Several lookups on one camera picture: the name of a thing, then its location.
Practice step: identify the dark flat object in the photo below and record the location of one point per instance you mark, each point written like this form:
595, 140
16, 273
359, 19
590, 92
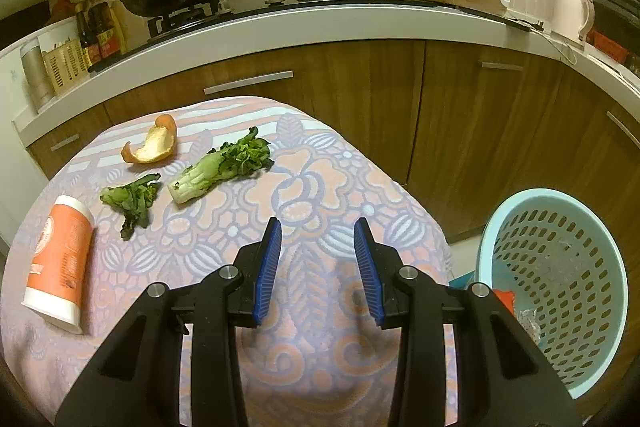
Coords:
525, 24

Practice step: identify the grey cylindrical canister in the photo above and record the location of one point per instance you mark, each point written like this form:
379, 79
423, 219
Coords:
37, 77

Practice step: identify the yellow plastic holder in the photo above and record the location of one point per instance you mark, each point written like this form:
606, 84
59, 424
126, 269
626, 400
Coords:
65, 67

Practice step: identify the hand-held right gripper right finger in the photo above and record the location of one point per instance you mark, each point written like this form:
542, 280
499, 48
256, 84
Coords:
367, 272

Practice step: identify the teal stool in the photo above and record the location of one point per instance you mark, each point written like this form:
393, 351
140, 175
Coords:
465, 279

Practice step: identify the red container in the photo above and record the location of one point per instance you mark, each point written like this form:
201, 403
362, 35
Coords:
607, 44

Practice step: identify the floral pink blanket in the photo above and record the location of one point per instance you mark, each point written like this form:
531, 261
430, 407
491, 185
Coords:
320, 187

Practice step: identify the white container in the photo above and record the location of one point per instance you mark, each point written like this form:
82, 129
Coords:
55, 38

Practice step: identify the red label sauce bottle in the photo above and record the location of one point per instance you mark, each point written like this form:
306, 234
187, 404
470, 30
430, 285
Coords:
107, 37

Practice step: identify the orange peel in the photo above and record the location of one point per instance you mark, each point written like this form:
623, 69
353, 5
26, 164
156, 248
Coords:
155, 147

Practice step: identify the white electric kettle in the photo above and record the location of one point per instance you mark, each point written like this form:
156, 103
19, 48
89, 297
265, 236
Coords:
570, 17

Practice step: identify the small wilted green vegetable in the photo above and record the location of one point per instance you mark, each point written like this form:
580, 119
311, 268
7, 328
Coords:
130, 199

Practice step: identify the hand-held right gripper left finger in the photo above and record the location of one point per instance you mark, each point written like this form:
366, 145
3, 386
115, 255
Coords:
267, 272

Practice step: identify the dark sauce bottle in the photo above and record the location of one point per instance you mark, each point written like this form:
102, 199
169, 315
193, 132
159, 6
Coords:
89, 42

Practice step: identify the bok choy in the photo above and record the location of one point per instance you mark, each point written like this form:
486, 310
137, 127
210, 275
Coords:
200, 179

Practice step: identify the orange paper cup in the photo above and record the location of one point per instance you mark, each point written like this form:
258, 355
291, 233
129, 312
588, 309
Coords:
57, 257

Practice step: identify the light blue plastic basket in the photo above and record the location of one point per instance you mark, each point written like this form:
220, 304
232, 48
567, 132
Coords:
500, 227

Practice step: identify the red plastic bag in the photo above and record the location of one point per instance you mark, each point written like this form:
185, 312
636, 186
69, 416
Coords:
62, 6

